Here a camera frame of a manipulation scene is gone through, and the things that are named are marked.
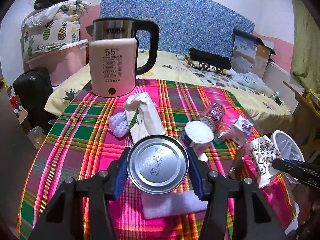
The red milk drink can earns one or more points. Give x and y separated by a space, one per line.
212 115

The white purple yogurt cup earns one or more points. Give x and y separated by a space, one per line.
198 136

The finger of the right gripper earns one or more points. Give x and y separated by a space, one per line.
305 173

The blue patterned headboard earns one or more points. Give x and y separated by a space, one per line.
183 24

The green curtain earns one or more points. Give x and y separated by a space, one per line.
305 60

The red toy box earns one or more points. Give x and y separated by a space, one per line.
19 111

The polka dot brown cloth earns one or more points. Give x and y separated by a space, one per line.
206 67

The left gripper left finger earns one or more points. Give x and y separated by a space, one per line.
62 217

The patterned paper snack bag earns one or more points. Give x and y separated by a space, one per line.
263 152

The purple white carton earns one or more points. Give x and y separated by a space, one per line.
238 132

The black suitcase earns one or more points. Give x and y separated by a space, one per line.
34 89

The pineapple print fabric bundle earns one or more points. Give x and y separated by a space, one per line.
51 28

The white plastic bag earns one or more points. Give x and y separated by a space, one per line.
250 80

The white trash bin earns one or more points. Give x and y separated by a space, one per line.
286 146

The yellow pineapple bed sheet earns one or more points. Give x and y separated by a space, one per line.
265 112

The small bottle on bed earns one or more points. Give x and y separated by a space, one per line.
274 96

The fruit print sheet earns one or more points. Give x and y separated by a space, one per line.
212 78

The pink electric kettle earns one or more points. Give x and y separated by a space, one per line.
113 54

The wooden table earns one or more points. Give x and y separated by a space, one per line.
306 126

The cardboard box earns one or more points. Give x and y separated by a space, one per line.
250 54

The pink storage box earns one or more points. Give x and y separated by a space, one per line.
63 62

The black folded cloth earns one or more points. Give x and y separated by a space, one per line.
209 58

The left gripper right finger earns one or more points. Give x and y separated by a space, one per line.
253 216

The silver tin can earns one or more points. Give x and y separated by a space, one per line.
157 164

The white paper bag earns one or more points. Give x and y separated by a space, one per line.
142 117

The pink plaid tablecloth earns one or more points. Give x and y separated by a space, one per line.
80 144

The brown snack wrapper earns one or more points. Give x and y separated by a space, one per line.
237 165

